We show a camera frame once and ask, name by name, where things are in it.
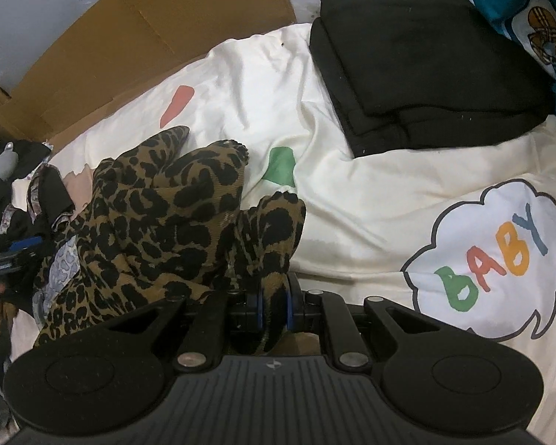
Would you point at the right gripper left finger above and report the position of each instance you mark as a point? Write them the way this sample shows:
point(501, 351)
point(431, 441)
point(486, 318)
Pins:
point(245, 322)

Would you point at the brown cardboard sheet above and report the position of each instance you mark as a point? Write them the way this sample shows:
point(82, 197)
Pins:
point(116, 51)

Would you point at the pile of dark clothes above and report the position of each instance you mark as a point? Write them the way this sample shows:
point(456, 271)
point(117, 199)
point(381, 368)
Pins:
point(34, 202)

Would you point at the white cartoon print bedsheet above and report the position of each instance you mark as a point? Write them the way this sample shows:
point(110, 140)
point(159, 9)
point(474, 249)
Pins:
point(438, 272)

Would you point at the leopard print garment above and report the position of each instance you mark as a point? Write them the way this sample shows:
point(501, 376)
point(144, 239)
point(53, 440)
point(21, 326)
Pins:
point(163, 223)

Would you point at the folded black garment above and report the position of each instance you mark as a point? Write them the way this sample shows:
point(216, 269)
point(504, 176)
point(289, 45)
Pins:
point(425, 74)

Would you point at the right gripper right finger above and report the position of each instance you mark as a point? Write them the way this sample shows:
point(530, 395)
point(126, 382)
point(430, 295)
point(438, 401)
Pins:
point(304, 307)

